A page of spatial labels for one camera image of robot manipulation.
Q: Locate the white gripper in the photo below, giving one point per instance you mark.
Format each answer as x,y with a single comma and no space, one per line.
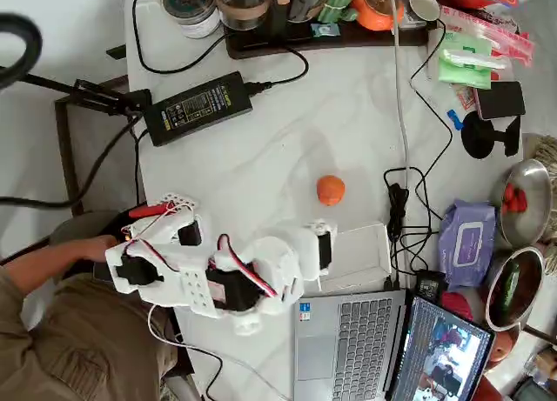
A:
323,250

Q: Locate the orange fruit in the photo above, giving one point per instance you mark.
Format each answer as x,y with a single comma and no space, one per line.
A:
330,190

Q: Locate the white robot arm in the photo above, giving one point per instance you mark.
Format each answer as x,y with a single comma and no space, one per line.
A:
191,288

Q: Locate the person left forearm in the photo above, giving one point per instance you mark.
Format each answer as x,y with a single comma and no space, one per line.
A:
43,262

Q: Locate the white cardboard box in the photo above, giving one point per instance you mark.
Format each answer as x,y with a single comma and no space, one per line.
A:
361,255

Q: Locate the person left hand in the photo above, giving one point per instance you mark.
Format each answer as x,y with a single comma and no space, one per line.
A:
100,248

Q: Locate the grey laptop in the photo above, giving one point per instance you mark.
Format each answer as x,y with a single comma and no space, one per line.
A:
348,331

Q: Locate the small black charger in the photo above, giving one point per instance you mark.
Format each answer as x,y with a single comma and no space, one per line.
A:
430,284

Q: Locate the wet wipes pack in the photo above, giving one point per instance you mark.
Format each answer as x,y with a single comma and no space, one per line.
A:
465,244

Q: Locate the red knitted cloth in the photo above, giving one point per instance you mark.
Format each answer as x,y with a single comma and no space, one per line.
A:
457,305

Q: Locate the blue clip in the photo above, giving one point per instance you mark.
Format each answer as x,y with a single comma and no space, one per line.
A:
454,119

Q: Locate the black power adapter brick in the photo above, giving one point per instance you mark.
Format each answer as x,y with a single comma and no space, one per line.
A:
196,107

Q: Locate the red clamp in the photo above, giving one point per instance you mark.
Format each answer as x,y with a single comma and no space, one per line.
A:
148,209

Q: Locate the black phone stand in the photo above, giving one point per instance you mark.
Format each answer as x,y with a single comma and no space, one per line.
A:
478,135

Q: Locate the red strawberry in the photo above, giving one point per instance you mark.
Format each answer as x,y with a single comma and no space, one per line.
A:
509,192
518,203

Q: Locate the dark wooden tea tray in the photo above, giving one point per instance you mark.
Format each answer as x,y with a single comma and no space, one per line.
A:
348,40

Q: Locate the red white printed packet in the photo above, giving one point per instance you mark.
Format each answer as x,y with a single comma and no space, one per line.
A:
465,98

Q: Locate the thin black adapter lead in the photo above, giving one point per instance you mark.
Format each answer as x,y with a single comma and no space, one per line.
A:
137,166

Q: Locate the green cucumber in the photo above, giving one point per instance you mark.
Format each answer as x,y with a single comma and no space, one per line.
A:
509,288

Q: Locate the teal candy packet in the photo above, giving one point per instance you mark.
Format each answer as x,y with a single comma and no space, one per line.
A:
325,29

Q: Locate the steel bowl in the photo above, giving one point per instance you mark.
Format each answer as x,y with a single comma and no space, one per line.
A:
531,227

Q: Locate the green tissue pack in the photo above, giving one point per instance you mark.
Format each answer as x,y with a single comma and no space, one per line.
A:
465,70

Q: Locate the steel pot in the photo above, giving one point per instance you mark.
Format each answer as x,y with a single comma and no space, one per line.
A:
528,283

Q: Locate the dark bottle cork stopper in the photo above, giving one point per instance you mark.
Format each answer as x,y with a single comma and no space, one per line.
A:
280,14

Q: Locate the black smartphone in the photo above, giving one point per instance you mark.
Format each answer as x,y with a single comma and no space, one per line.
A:
500,100

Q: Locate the orange round teapot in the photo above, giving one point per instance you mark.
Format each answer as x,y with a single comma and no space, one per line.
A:
376,9

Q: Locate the green cactus figurine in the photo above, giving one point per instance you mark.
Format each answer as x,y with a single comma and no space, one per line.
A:
337,3

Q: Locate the grey glass tumbler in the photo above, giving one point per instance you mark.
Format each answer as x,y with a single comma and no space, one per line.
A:
306,1

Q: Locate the glass jar tan band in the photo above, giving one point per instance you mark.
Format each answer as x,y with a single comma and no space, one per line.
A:
243,9

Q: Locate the beige woven mat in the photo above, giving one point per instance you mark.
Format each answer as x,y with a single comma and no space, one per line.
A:
544,153

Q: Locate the white cup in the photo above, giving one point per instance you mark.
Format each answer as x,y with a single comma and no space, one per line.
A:
424,5

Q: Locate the grey round stool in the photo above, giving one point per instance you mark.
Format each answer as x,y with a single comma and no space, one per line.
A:
74,227

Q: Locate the round tin dark lid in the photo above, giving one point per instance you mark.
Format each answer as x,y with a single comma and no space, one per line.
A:
191,5

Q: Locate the green and pink packets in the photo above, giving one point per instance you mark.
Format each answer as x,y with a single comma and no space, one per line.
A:
505,35

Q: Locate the olive clothed person body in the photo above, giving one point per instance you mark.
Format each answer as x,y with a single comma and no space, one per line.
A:
78,340

